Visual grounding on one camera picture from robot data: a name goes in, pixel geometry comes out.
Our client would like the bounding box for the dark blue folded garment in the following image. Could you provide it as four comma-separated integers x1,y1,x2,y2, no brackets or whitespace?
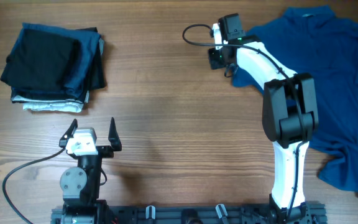
0,23,106,101

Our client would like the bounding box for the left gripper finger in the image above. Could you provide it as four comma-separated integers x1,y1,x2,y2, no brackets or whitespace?
59,119,78,142
108,117,122,151

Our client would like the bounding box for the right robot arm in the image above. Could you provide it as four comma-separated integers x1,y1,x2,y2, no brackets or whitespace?
208,14,318,223

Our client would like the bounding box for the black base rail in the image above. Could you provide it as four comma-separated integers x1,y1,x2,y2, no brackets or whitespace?
51,203,328,224

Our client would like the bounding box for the black folded garment on top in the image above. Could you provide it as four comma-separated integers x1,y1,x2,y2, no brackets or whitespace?
1,29,80,91

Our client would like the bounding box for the white folded garment at bottom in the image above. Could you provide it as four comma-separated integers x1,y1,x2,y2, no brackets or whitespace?
11,90,90,113

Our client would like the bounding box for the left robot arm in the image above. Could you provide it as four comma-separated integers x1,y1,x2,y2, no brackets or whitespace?
51,118,122,224

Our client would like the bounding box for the black folded garment underneath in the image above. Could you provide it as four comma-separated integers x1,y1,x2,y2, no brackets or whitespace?
70,27,106,95

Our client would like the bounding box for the blue polo shirt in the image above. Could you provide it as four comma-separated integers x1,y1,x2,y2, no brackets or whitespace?
249,6,358,196

